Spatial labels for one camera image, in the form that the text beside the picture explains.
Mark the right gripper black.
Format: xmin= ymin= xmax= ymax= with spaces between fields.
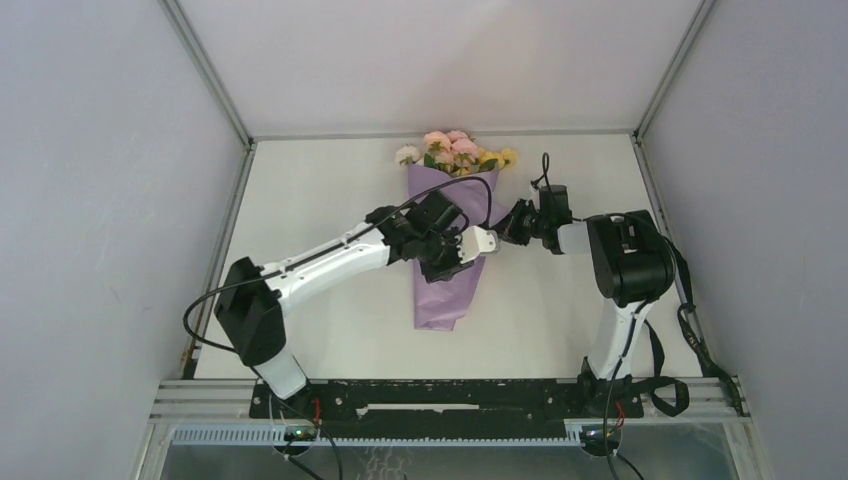
xmin=492 ymin=196 xmax=550 ymax=245

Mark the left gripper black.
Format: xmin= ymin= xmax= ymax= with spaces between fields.
xmin=418 ymin=227 xmax=474 ymax=285

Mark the pink wrapping paper sheet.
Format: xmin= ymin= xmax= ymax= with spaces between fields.
xmin=407 ymin=166 xmax=506 ymax=331

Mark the yellow fake flower stem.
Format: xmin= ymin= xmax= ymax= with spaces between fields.
xmin=477 ymin=148 xmax=519 ymax=173

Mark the pink fake flower stem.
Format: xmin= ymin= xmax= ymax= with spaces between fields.
xmin=422 ymin=130 xmax=481 ymax=177

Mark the white fake flower stem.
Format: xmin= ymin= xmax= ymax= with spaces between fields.
xmin=394 ymin=144 xmax=423 ymax=165

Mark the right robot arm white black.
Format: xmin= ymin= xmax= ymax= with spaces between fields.
xmin=494 ymin=200 xmax=675 ymax=416

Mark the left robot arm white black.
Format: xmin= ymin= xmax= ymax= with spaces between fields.
xmin=214 ymin=204 xmax=475 ymax=417

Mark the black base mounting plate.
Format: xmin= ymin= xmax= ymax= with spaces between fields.
xmin=248 ymin=379 xmax=644 ymax=440

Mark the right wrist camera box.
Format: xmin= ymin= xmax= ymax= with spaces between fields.
xmin=536 ymin=184 xmax=573 ymax=227

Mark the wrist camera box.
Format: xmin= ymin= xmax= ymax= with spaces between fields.
xmin=536 ymin=184 xmax=573 ymax=227
xmin=419 ymin=188 xmax=499 ymax=264

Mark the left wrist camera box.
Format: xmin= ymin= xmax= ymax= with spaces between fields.
xmin=419 ymin=188 xmax=499 ymax=264

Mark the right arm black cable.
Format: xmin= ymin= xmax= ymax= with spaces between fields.
xmin=529 ymin=152 xmax=664 ymax=480

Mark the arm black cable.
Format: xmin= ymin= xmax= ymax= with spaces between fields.
xmin=529 ymin=152 xmax=664 ymax=480
xmin=182 ymin=174 xmax=495 ymax=480

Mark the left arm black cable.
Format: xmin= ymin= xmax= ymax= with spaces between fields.
xmin=182 ymin=174 xmax=495 ymax=480

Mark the white cable duct strip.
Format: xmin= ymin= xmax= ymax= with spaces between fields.
xmin=170 ymin=425 xmax=584 ymax=448

